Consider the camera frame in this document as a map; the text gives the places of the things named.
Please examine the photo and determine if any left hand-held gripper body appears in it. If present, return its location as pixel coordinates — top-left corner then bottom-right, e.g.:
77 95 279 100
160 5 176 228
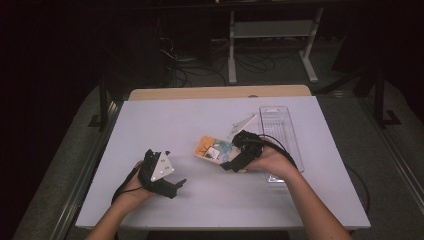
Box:
137 148 178 200

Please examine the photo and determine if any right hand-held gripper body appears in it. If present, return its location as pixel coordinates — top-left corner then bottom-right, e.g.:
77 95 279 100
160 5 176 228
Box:
228 113 265 165

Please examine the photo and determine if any clear plastic bin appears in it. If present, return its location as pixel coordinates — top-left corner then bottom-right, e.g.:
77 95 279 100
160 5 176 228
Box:
258 105 305 184

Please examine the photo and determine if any person's right hand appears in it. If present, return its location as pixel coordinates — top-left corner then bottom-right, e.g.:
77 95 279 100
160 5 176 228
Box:
246 141 299 179

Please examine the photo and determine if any person's left hand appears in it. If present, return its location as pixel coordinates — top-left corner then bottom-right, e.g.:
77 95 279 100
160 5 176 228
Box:
113 160 158 211

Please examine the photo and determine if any light wooden table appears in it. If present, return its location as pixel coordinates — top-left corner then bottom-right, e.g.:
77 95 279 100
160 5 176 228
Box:
128 84 313 102

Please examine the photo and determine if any black metal stand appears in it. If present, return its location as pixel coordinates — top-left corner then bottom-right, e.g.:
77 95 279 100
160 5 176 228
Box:
88 76 116 131
373 66 403 129

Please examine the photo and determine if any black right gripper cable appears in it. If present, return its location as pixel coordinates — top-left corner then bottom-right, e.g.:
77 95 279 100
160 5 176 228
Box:
244 133 371 216

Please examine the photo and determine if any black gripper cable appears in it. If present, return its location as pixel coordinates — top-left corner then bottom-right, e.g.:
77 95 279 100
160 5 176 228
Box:
244 133 371 216
111 164 144 205

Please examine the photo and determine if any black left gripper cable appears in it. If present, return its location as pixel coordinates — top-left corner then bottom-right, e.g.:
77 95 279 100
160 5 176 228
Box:
111 164 144 205

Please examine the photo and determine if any aluminium floor rail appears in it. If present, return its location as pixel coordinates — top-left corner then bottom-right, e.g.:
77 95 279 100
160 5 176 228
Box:
361 96 424 214
49 99 124 240

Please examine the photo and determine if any tangle of black floor cables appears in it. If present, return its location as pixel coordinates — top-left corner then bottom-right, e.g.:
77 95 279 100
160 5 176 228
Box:
159 36 278 88

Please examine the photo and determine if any white metal desk frame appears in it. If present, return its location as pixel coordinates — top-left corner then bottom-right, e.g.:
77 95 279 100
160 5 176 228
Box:
227 6 325 86

